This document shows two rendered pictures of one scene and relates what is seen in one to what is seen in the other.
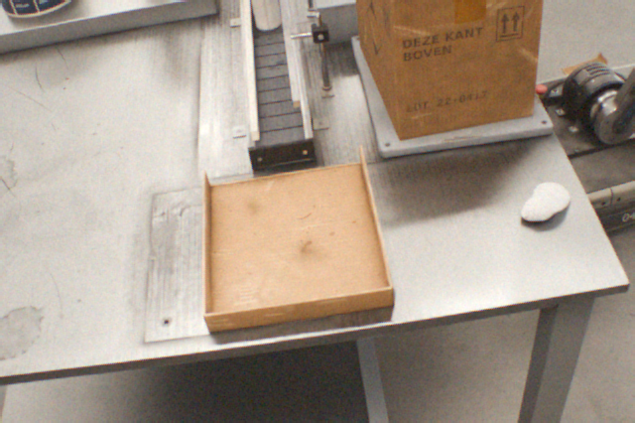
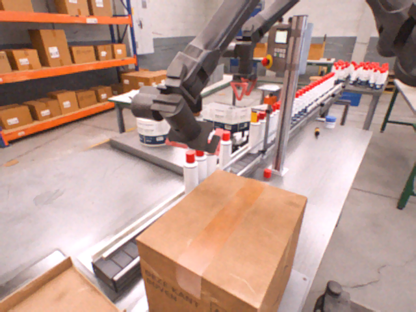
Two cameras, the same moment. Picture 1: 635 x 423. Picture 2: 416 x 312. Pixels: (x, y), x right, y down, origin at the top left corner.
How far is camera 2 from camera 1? 90 cm
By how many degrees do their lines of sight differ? 33
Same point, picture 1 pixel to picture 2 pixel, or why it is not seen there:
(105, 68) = (137, 178)
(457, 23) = (179, 286)
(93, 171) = (67, 219)
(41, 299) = not seen: outside the picture
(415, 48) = (153, 279)
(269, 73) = not seen: hidden behind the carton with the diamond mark
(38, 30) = (137, 150)
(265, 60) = not seen: hidden behind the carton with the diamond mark
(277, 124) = (117, 257)
